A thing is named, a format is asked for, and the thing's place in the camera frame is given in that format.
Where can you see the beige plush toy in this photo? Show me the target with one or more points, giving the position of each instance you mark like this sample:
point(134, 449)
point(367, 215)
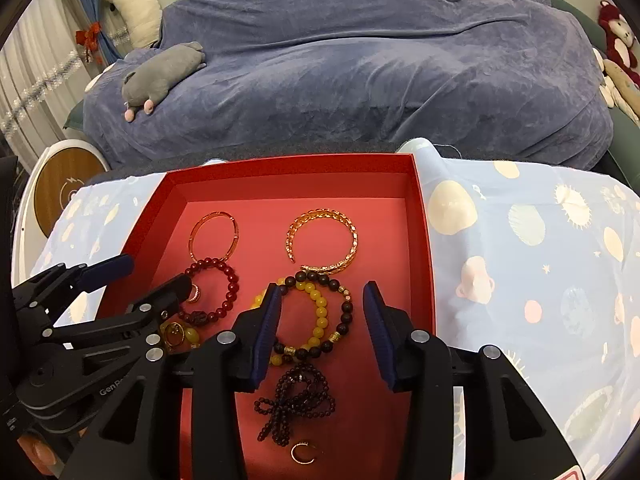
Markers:
point(617, 88)

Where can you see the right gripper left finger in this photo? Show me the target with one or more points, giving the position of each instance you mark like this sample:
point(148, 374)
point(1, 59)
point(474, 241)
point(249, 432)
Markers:
point(234, 361)

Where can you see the blue curtain with red bow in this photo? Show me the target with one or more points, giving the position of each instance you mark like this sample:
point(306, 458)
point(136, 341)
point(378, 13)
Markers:
point(92, 15)

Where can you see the light blue patterned tablecloth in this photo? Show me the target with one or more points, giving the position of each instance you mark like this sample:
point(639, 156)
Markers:
point(540, 261)

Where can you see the grey plush mouse toy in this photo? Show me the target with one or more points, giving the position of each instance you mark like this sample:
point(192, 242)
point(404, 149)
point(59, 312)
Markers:
point(148, 85)

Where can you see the thin gold bangle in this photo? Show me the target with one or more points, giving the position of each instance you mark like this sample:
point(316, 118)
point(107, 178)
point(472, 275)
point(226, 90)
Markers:
point(216, 235)

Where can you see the dark garnet bead strand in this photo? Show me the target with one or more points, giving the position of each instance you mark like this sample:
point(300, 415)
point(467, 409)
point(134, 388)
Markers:
point(301, 392)

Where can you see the red shallow tray box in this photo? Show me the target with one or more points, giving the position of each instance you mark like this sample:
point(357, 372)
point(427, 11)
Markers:
point(320, 226)

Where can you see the round wooden white table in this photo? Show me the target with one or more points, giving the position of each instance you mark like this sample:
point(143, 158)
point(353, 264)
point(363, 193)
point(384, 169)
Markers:
point(59, 173)

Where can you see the red monkey plush toy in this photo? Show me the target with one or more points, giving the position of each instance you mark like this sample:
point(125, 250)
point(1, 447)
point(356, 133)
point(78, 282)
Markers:
point(619, 39)

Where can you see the blue-grey sofa cover blanket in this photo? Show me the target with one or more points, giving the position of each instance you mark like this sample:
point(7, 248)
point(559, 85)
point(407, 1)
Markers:
point(375, 60)

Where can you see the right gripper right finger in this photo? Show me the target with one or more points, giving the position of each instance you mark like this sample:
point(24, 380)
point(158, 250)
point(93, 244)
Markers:
point(416, 362)

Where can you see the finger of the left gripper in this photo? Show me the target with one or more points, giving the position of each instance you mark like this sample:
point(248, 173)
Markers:
point(100, 272)
point(108, 335)

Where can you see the white plush sheep toy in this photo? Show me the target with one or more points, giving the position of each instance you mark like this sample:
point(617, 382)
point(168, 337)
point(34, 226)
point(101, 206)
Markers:
point(142, 19)

